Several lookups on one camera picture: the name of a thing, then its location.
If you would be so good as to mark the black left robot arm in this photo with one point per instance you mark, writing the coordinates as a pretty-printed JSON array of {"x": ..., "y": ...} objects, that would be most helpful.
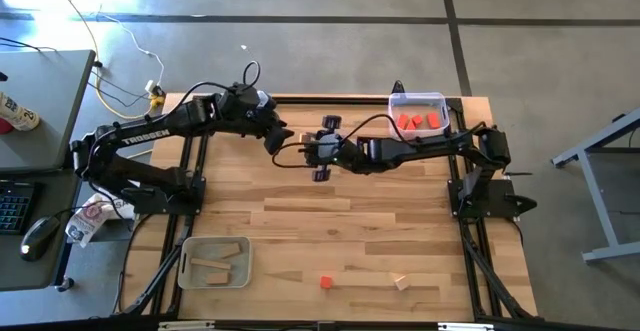
[{"x": 145, "y": 136}]

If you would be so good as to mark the crumpled printed paper bag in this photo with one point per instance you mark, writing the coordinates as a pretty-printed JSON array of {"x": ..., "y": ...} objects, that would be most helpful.
[{"x": 90, "y": 221}]

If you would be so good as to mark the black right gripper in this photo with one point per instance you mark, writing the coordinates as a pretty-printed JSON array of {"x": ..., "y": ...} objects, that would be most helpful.
[{"x": 326, "y": 148}]

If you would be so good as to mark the red wooden cube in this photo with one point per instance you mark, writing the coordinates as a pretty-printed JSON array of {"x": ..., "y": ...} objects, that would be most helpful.
[
  {"x": 417, "y": 119},
  {"x": 326, "y": 282}
]

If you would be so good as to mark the black computer mouse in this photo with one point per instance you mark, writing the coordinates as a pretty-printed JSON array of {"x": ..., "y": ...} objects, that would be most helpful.
[{"x": 37, "y": 238}]

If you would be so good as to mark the long natural wooden block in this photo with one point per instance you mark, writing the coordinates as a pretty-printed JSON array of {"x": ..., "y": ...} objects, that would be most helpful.
[{"x": 210, "y": 263}]

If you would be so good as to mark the white power adapter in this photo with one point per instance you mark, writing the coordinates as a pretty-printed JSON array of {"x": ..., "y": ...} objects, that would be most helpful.
[{"x": 150, "y": 87}]

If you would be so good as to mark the black aluminium table frame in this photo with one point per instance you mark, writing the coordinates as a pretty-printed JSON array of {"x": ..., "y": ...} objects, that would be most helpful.
[{"x": 350, "y": 100}]

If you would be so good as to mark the white printed bottle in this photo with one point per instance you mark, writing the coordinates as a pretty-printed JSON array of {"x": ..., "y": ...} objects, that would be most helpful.
[{"x": 19, "y": 116}]

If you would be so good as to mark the grey desk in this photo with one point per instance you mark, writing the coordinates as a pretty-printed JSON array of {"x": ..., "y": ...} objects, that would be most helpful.
[{"x": 45, "y": 91}]

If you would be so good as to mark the black backlit keyboard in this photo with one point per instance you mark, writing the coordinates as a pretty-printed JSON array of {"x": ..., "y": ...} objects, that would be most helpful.
[{"x": 14, "y": 213}]

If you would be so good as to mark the grey metal stand frame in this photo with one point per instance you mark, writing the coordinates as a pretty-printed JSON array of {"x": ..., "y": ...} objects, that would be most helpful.
[{"x": 595, "y": 191}]

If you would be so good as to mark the grey translucent plastic bin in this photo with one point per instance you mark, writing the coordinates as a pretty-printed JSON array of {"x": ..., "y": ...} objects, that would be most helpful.
[{"x": 200, "y": 248}]

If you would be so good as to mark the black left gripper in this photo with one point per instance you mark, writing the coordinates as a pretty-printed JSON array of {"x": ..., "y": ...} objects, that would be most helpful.
[{"x": 265, "y": 123}]

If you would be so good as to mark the silver metal bracket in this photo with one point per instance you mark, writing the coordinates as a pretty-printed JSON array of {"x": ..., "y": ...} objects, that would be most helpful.
[
  {"x": 186, "y": 326},
  {"x": 466, "y": 326}
]

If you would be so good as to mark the long red wooden block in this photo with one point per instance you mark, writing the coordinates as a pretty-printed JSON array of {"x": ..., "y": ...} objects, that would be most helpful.
[{"x": 433, "y": 120}]

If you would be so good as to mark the clear plastic bin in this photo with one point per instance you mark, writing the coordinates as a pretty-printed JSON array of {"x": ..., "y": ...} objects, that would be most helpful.
[{"x": 419, "y": 102}]

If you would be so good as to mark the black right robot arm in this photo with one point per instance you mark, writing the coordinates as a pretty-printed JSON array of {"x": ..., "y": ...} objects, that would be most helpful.
[{"x": 425, "y": 146}]

